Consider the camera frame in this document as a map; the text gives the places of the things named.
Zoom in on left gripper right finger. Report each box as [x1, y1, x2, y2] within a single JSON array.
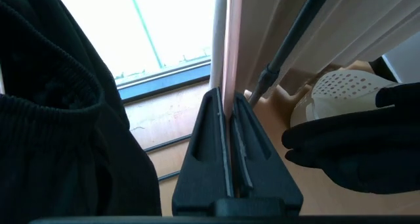
[[229, 92, 305, 215]]

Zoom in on black clothes rack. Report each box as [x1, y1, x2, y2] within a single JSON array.
[[143, 0, 336, 183]]

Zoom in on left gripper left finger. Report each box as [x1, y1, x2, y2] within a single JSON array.
[[171, 87, 234, 217]]

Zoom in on white laundry basket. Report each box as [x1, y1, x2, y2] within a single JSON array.
[[289, 68, 400, 129]]

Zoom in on black shorts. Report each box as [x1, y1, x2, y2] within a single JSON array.
[[0, 0, 163, 217]]

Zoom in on black garment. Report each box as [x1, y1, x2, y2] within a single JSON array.
[[281, 81, 420, 195]]

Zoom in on window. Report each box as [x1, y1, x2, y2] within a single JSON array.
[[51, 0, 219, 104]]

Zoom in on pink clothes hanger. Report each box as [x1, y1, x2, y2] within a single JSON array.
[[221, 0, 244, 118]]

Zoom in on beige curtain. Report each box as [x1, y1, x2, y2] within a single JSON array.
[[209, 0, 420, 97]]

